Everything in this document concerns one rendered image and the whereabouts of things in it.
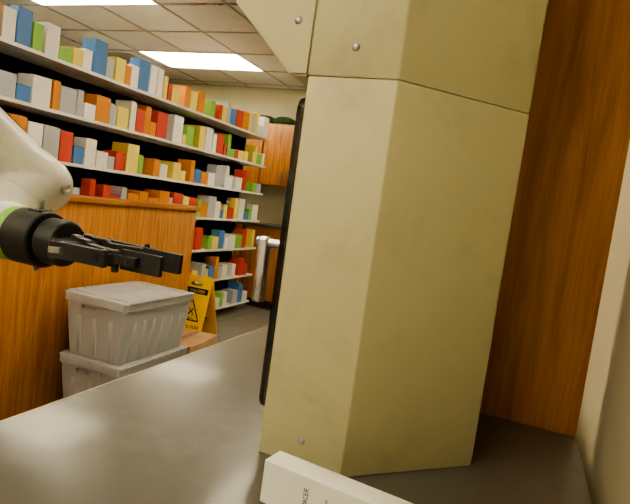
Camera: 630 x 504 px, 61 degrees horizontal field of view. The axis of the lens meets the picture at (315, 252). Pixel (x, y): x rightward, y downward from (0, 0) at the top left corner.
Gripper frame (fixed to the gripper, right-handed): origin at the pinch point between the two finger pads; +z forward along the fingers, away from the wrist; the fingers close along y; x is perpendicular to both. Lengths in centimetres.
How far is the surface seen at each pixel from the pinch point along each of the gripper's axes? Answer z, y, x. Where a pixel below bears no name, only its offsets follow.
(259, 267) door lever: 18.0, -1.2, -2.5
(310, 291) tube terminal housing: 27.5, -5.8, -1.6
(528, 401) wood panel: 56, 31, 16
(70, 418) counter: -0.6, -12.9, 20.0
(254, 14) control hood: 14.8, -5.0, -34.2
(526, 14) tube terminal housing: 46, 7, -39
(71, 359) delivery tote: -153, 145, 88
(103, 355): -136, 149, 83
